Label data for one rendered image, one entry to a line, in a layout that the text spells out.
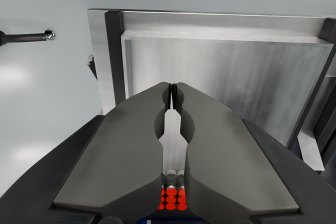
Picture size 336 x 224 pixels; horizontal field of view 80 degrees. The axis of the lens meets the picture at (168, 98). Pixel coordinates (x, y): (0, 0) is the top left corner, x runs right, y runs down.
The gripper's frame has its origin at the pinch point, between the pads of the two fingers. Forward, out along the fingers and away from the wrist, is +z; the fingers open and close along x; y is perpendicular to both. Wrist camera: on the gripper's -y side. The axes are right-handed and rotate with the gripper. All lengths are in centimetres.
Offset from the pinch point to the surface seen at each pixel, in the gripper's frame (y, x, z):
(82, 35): 23, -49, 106
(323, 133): 16.0, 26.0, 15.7
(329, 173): 27.8, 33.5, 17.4
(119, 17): -1.2, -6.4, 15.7
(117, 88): 8.5, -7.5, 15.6
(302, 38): 0.8, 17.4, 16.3
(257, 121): 15.1, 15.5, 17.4
